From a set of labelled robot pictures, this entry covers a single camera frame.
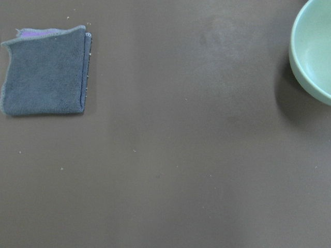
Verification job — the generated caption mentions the grey folded cloth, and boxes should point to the grey folded cloth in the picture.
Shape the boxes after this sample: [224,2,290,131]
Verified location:
[1,25,92,116]

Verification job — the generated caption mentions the mint green bowl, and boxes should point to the mint green bowl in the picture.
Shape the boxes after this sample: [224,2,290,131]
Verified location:
[289,1,330,105]

